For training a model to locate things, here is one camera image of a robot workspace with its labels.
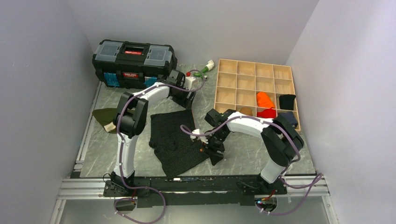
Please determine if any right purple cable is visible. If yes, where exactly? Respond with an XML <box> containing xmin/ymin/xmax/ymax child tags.
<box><xmin>180</xmin><ymin>115</ymin><xmax>323</xmax><ymax>217</ymax></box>

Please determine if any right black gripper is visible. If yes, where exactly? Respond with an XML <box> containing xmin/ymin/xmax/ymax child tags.
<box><xmin>201</xmin><ymin>129</ymin><xmax>229</xmax><ymax>166</ymax></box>

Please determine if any orange rolled underwear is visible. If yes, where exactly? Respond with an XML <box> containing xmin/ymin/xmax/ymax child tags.
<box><xmin>256</xmin><ymin>92</ymin><xmax>275</xmax><ymax>108</ymax></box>

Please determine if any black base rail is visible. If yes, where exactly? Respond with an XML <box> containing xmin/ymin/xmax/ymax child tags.
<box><xmin>103</xmin><ymin>175</ymin><xmax>287</xmax><ymax>208</ymax></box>

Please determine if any olive green underwear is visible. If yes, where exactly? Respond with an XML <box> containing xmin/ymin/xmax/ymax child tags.
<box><xmin>92</xmin><ymin>108</ymin><xmax>117</xmax><ymax>134</ymax></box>

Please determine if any brown rolled underwear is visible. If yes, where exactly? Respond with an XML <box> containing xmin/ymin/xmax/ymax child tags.
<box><xmin>239</xmin><ymin>107</ymin><xmax>253</xmax><ymax>116</ymax></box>

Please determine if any purple cable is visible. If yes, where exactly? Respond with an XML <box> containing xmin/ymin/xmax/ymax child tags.
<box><xmin>113</xmin><ymin>69</ymin><xmax>206</xmax><ymax>224</ymax></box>
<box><xmin>180</xmin><ymin>115</ymin><xmax>323</xmax><ymax>217</ymax></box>

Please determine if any wooden compartment tray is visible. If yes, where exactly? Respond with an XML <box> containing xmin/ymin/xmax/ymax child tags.
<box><xmin>214</xmin><ymin>59</ymin><xmax>301</xmax><ymax>131</ymax></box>

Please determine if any navy blue rolled underwear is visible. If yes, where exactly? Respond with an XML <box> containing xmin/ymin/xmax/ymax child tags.
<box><xmin>278</xmin><ymin>112</ymin><xmax>298</xmax><ymax>128</ymax></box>

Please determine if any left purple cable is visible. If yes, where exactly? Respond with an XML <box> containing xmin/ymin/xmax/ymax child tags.
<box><xmin>113</xmin><ymin>69</ymin><xmax>206</xmax><ymax>224</ymax></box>

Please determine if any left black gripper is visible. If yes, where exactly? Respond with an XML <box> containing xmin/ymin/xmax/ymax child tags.
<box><xmin>171</xmin><ymin>84</ymin><xmax>196</xmax><ymax>110</ymax></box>

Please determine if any green and white pipe fitting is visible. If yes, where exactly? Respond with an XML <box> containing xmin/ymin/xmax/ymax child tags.
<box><xmin>193</xmin><ymin>60</ymin><xmax>215</xmax><ymax>80</ymax></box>

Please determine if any black striped underwear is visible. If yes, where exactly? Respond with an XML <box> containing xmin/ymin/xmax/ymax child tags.
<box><xmin>149</xmin><ymin>110</ymin><xmax>209</xmax><ymax>179</ymax></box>

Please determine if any black plastic toolbox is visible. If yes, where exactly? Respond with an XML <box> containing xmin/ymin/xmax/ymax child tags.
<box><xmin>92</xmin><ymin>39</ymin><xmax>178</xmax><ymax>89</ymax></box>

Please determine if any black rolled underwear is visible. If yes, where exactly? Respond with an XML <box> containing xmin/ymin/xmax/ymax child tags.
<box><xmin>279</xmin><ymin>94</ymin><xmax>296</xmax><ymax>111</ymax></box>

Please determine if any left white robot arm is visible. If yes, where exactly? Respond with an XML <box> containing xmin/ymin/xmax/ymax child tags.
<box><xmin>110</xmin><ymin>70</ymin><xmax>198</xmax><ymax>196</ymax></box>

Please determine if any red rolled underwear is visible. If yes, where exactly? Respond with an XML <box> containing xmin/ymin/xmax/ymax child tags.
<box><xmin>256</xmin><ymin>108</ymin><xmax>276</xmax><ymax>119</ymax></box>

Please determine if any aluminium frame rail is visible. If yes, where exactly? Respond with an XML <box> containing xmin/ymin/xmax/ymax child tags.
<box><xmin>49</xmin><ymin>81</ymin><xmax>107</xmax><ymax>224</ymax></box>

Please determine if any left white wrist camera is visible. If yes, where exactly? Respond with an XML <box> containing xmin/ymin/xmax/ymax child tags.
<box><xmin>184</xmin><ymin>72</ymin><xmax>197</xmax><ymax>90</ymax></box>

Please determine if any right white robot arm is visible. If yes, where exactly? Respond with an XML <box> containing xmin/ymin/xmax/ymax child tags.
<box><xmin>204</xmin><ymin>109</ymin><xmax>304</xmax><ymax>194</ymax></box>

